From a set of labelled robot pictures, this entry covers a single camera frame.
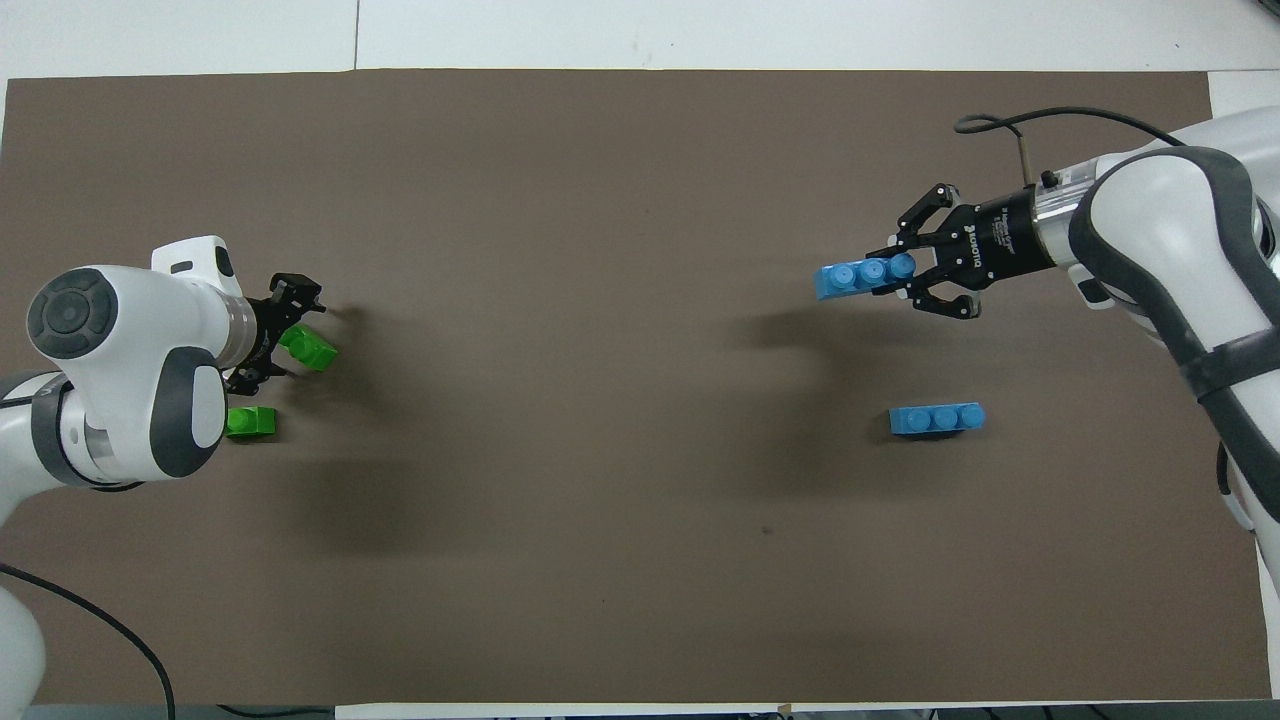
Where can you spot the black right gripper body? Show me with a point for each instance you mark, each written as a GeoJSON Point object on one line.
{"type": "Point", "coordinates": [995, 240]}

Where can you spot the blue three-stud brick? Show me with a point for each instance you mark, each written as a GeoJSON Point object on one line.
{"type": "Point", "coordinates": [850, 278]}
{"type": "Point", "coordinates": [935, 420]}

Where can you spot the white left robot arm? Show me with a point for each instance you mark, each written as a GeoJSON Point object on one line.
{"type": "Point", "coordinates": [120, 330]}

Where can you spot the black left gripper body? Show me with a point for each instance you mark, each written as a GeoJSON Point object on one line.
{"type": "Point", "coordinates": [262, 335]}

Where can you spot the brown paper mat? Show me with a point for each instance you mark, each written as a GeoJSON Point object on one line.
{"type": "Point", "coordinates": [600, 400]}

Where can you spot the green two-stud brick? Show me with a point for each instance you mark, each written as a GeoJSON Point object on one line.
{"type": "Point", "coordinates": [312, 350]}
{"type": "Point", "coordinates": [250, 423]}

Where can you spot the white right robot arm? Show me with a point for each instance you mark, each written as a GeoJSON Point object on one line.
{"type": "Point", "coordinates": [1150, 220]}

